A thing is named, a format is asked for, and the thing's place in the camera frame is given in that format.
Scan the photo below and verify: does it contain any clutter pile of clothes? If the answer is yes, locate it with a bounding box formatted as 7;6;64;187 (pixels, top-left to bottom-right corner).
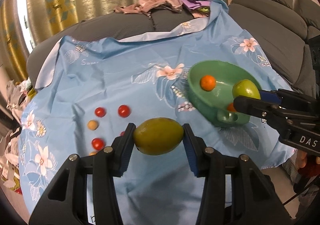
1;79;36;194

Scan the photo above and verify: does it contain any upper orange mandarin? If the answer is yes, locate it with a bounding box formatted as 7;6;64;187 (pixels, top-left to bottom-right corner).
200;75;216;92

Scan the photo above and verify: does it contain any brown longan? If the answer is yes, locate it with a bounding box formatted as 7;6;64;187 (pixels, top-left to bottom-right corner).
87;120;99;131
89;151;98;156

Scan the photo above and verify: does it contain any green plastic bowl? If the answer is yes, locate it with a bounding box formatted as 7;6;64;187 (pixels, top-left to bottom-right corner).
186;60;261;127

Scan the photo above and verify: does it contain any grey sofa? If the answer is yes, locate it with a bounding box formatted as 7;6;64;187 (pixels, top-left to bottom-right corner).
27;0;319;96

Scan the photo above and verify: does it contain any green plum fruit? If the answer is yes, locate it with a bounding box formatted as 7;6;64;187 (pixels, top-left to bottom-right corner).
232;79;261;100

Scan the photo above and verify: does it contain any blue floral cloth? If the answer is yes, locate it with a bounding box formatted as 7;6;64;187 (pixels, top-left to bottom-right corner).
19;0;295;224

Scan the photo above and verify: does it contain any person's right hand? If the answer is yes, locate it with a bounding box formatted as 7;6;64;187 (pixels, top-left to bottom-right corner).
296;150;319;178

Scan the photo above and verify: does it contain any lower orange mandarin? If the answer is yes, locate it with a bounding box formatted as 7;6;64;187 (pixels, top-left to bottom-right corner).
227;102;236;112

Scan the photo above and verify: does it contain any orange mandarin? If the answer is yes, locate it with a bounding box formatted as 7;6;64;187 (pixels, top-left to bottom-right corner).
200;75;216;92
227;102;236;112

